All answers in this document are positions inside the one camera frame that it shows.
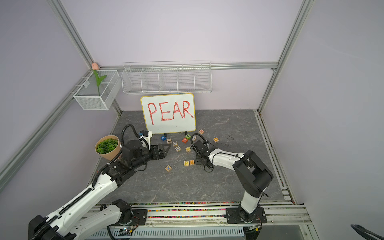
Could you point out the white vented cable duct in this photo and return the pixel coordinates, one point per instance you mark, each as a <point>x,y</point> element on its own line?
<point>193,233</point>

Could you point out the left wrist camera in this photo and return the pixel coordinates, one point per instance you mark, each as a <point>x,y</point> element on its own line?
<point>145,138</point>

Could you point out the pink artificial tulip flower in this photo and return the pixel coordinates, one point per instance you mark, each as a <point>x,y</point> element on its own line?
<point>99,79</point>

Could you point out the white board with red PEAR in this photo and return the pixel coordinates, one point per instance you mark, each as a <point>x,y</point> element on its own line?
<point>169,113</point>

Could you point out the potted green plant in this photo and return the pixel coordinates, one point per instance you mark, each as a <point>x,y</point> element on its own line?
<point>109,147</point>

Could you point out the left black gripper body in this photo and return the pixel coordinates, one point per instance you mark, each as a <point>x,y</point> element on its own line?
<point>146,155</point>

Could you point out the small white wire basket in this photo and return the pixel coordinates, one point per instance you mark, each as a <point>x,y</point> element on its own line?
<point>87,94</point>

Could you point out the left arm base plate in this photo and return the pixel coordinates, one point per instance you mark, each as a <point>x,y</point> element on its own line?
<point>135,217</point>

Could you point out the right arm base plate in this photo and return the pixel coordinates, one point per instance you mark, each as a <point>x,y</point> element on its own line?
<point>240,216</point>

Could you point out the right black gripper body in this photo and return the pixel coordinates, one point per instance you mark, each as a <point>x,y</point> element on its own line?
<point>197,158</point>

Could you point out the long white wire basket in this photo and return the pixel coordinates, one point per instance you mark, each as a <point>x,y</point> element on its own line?
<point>167,77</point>

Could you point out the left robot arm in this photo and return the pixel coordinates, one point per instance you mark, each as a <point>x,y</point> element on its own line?
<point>67,222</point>

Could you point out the wooden block letter X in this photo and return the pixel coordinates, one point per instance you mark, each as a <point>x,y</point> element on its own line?
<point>168,168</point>

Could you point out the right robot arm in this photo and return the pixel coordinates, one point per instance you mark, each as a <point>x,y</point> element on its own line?
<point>252,173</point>

